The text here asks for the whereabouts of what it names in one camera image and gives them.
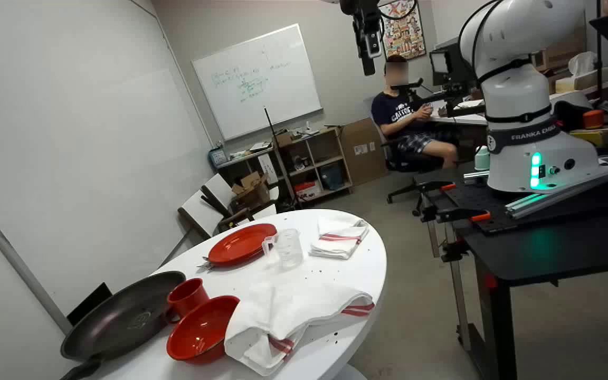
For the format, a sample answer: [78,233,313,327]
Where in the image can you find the dark frying pan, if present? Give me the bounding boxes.
[62,270,186,380]

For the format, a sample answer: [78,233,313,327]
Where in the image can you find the red cup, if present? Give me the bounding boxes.
[166,280,208,316]

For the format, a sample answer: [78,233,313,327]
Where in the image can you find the colourful wall poster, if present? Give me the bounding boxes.
[378,0,426,59]

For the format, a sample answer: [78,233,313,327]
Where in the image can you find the white whiteboard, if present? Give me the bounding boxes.
[192,24,320,140]

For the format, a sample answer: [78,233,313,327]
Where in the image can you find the black robot workbench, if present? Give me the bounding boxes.
[416,171,608,380]

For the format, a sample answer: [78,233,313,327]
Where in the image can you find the small folded white towel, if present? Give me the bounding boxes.
[310,221,367,261]

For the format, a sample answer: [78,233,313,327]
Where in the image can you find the transparent plastic measuring jar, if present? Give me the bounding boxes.
[262,229,304,270]

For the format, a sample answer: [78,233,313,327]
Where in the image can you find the seated person in dark shirt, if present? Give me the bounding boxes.
[371,55,457,170]

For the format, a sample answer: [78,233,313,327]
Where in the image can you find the wooden shelf unit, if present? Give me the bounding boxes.
[277,128,352,205]

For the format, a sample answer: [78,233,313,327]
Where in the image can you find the cardboard box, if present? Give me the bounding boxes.
[340,119,388,187]

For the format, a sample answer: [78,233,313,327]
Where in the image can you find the red plate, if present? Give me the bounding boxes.
[206,224,277,266]

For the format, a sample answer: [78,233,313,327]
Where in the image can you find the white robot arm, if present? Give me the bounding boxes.
[457,0,603,192]

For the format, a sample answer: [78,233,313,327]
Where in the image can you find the red bowl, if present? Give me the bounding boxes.
[166,296,238,366]

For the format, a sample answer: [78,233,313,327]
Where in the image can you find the large white red-striped towel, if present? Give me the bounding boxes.
[223,282,373,378]

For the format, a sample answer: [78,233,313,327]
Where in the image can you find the black office chair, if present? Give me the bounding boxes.
[381,142,444,202]

